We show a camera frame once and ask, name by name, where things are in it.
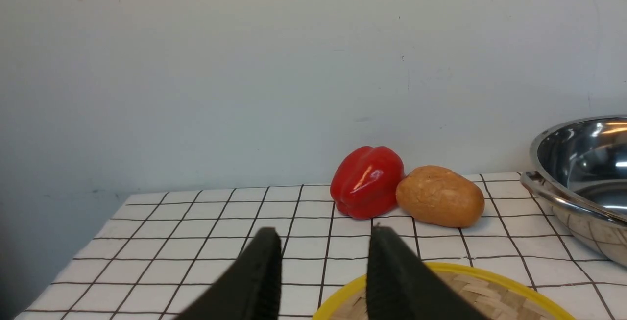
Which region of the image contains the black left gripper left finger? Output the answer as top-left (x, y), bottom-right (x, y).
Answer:
top-left (175, 227), bottom-right (282, 320)

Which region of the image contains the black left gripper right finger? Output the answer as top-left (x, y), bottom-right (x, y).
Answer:
top-left (366, 226), bottom-right (487, 320)

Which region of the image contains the yellow bamboo steamer lid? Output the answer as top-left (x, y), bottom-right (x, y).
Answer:
top-left (312, 262), bottom-right (574, 320)

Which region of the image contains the stainless steel pot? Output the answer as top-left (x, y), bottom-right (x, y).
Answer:
top-left (520, 115), bottom-right (627, 266)

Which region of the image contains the brown potato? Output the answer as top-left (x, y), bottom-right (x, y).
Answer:
top-left (395, 165), bottom-right (484, 228)

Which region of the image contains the red bell pepper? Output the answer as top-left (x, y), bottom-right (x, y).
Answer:
top-left (330, 146), bottom-right (405, 220)

